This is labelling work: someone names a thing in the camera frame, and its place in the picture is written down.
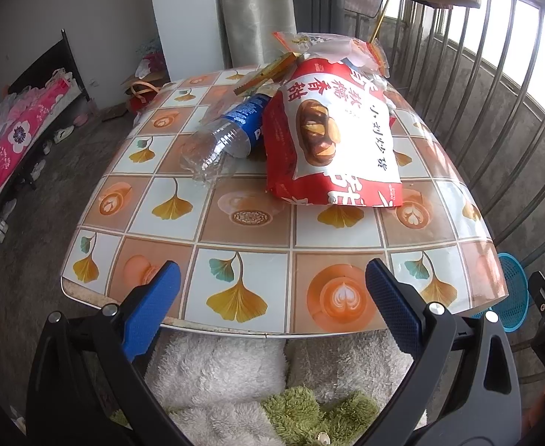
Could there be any red white chestnut snack bag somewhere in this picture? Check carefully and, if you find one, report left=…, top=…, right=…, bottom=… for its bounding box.
left=262, top=58, right=404, bottom=209

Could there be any clear Pepsi plastic bottle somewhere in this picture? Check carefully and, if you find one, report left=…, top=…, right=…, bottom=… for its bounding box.
left=180, top=93, right=271, bottom=182

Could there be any clear orange snack wrapper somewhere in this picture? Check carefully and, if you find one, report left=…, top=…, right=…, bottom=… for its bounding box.
left=271, top=31, right=390, bottom=78

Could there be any yellow gold snack packet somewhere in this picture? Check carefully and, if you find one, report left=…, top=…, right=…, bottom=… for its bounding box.
left=233, top=52, right=301, bottom=96

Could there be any blue plastic basket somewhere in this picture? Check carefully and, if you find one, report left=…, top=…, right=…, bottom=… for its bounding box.
left=474, top=253, right=530, bottom=333

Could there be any green plush toy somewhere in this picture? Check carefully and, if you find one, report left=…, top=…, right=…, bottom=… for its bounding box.
left=260, top=387, right=380, bottom=445

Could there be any ginkgo patterned tablecloth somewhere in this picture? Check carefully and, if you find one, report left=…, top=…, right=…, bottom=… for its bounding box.
left=61, top=68, right=507, bottom=336

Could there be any metal balcony railing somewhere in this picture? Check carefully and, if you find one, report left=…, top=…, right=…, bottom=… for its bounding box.
left=341, top=0, right=545, bottom=387

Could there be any bed with pink bedding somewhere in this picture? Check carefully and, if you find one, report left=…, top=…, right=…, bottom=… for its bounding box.
left=0, top=30, right=90, bottom=206

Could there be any red gift bag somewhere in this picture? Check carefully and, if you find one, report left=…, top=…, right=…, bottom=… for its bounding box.
left=126, top=81, right=159, bottom=113

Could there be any pile of clothes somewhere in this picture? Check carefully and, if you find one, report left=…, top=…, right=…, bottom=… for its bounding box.
left=134, top=36, right=167, bottom=78

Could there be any dark grey cabinet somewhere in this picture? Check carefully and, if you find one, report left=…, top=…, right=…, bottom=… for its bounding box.
left=293, top=0, right=344, bottom=34

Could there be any grey curtain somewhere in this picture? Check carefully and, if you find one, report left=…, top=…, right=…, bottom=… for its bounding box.
left=219, top=0, right=297, bottom=67

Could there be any yellow broom handle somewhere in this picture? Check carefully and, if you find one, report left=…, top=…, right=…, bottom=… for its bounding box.
left=369, top=0, right=390, bottom=43

